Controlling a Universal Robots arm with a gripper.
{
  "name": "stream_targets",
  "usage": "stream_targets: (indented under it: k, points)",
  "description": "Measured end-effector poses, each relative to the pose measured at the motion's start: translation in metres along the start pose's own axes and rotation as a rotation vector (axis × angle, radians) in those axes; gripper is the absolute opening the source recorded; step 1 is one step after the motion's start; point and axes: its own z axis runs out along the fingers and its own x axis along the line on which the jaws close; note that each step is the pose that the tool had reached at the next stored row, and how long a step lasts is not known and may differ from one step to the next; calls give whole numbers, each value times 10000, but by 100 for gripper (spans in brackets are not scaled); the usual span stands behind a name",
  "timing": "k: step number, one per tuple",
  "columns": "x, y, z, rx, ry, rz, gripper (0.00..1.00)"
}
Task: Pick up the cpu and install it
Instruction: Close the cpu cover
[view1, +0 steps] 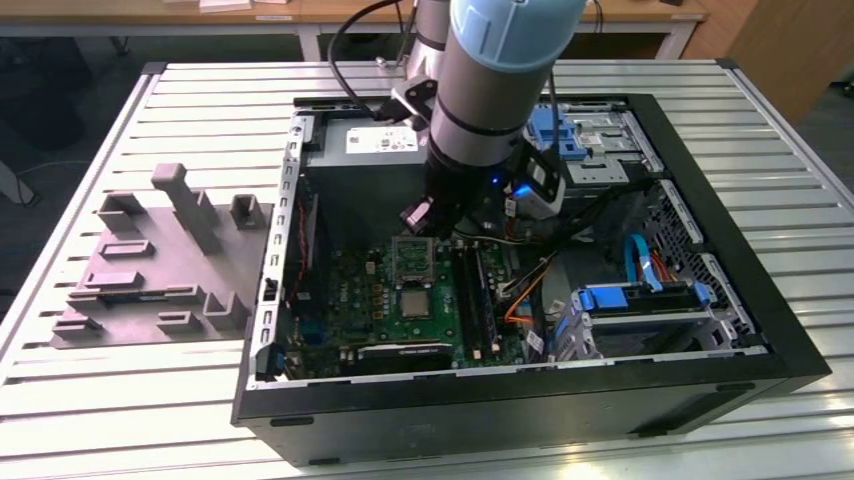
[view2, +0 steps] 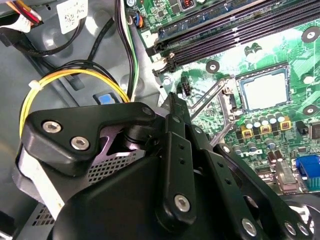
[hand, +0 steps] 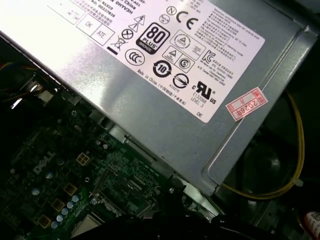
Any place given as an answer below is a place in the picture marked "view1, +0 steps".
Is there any CPU socket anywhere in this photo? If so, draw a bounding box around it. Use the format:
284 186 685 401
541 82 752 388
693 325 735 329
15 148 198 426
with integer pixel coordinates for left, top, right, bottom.
396 285 438 324

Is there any grey power supply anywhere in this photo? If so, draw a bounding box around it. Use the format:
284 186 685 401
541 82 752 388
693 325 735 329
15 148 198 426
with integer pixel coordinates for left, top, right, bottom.
300 113 436 242

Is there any blue disk carrier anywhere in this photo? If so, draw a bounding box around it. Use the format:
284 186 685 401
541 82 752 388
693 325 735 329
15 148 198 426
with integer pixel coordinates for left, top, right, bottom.
525 106 589 163
576 281 709 315

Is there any black RAM slot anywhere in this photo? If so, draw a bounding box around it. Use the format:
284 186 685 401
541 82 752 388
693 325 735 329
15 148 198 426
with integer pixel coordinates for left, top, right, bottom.
472 242 499 354
460 242 487 357
452 242 480 359

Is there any grey metal drive cage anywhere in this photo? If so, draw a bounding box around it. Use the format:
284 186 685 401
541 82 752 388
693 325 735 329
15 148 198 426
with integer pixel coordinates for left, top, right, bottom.
525 106 667 220
545 281 761 362

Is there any green motherboard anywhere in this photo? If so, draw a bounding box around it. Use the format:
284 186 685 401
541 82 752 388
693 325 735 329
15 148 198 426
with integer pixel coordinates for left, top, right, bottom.
282 238 539 374

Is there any black graphics card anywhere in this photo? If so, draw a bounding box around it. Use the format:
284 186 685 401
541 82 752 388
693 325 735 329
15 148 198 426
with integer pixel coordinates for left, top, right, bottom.
354 341 453 375

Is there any grey parts rack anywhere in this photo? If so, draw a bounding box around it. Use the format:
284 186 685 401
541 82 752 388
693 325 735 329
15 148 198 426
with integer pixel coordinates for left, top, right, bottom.
49 162 278 351

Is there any black PC case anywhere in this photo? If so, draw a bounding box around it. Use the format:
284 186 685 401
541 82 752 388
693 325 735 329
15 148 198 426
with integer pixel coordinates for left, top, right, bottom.
229 92 833 469

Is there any wooden cabinet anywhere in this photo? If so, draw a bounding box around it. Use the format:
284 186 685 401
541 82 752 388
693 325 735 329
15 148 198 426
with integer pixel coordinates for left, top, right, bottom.
683 0 854 126

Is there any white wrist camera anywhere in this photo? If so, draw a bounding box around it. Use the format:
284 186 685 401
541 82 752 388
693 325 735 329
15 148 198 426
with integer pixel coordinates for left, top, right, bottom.
513 148 569 222

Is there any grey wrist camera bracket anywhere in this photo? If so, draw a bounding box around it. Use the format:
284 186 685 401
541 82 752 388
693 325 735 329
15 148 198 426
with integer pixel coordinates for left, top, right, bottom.
389 74 440 132

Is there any black cable bundle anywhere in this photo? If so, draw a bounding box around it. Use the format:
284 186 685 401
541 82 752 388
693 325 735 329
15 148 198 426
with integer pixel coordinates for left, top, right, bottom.
496 178 653 297

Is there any orange yellow wire bundle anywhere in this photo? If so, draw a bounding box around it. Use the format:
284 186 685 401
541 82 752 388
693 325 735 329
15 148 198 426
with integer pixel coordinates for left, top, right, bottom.
503 279 559 331

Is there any red black twisted wire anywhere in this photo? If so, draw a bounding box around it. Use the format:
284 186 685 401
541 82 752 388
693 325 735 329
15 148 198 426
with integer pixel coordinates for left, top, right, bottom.
294 198 316 297

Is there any blue SATA cable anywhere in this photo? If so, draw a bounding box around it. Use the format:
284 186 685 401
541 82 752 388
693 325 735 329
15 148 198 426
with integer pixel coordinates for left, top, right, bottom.
623 233 667 295

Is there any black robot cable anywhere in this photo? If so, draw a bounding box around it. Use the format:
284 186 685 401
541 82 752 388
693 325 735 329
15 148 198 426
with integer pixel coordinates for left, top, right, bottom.
326 0 405 121

